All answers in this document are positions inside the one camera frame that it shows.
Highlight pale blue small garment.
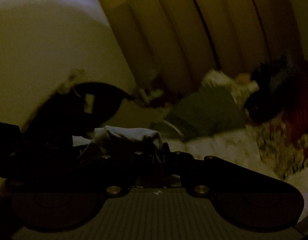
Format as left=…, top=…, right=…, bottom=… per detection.
left=91, top=125, right=163, bottom=149

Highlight cream printed duvet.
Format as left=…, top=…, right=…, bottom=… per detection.
left=164, top=126, right=308, bottom=219

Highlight black round bag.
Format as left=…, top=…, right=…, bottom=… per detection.
left=21, top=82, right=131, bottom=136

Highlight dark grey pillow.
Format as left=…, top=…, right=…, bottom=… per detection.
left=150, top=87, right=245, bottom=141

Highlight wooden wardrobe doors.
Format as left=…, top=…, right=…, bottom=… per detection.
left=99, top=0, right=308, bottom=94

